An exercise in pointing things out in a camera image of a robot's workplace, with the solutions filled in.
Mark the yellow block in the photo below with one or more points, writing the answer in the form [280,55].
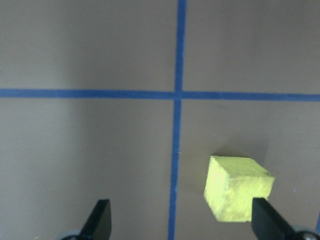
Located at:
[232,190]

